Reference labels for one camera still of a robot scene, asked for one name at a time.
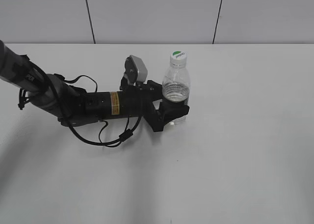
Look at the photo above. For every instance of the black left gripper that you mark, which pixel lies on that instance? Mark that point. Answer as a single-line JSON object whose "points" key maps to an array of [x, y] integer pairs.
{"points": [[138, 101]]}

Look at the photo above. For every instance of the clear Cestbon water bottle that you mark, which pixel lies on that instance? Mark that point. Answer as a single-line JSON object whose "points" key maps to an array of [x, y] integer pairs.
{"points": [[176, 84]]}

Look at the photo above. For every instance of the white green bottle cap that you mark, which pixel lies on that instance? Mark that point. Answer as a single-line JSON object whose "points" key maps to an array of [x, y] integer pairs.
{"points": [[178, 58]]}

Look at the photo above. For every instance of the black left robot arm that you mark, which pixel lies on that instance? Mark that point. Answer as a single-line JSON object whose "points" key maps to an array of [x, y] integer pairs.
{"points": [[70, 103]]}

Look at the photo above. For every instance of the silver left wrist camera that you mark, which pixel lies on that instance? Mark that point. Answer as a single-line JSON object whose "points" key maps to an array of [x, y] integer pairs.
{"points": [[135, 70]]}

